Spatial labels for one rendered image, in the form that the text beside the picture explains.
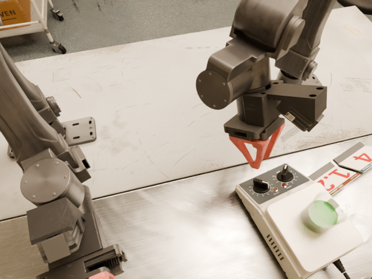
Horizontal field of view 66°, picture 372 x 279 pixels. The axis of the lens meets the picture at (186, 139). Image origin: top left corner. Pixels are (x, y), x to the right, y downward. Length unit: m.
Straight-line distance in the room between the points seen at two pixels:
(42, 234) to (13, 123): 0.15
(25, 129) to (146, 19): 2.28
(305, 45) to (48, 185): 0.54
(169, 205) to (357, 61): 0.68
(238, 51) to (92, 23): 2.36
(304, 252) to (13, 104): 0.47
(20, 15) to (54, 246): 2.21
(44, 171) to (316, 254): 0.42
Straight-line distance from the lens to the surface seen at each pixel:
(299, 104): 0.42
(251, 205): 0.57
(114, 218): 0.61
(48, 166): 0.38
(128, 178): 0.64
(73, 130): 0.73
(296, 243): 0.52
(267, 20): 0.40
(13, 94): 0.41
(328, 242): 0.54
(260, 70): 0.44
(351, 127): 0.80
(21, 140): 0.43
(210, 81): 0.38
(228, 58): 0.37
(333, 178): 0.68
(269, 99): 0.44
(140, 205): 0.61
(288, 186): 0.59
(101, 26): 2.65
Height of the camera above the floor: 1.47
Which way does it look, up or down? 57 degrees down
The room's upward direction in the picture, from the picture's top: 1 degrees counter-clockwise
